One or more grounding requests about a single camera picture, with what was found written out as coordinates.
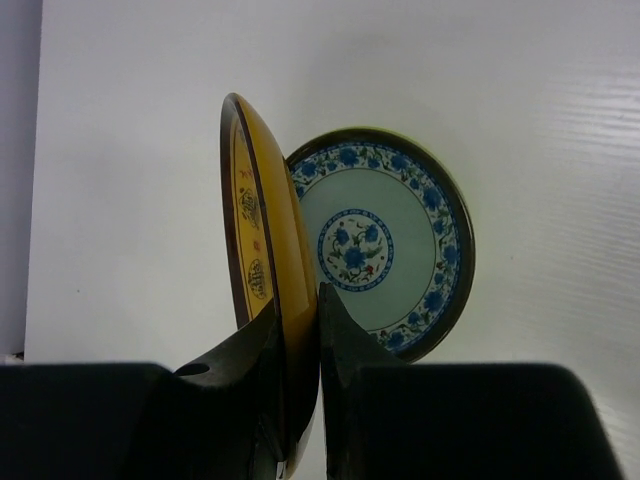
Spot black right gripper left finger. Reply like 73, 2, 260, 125
1, 301, 286, 479

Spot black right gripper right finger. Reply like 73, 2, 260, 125
319, 284, 623, 479

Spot yellow patterned plate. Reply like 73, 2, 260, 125
220, 93, 319, 479

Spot teal blue floral plate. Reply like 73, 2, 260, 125
287, 128, 476, 362

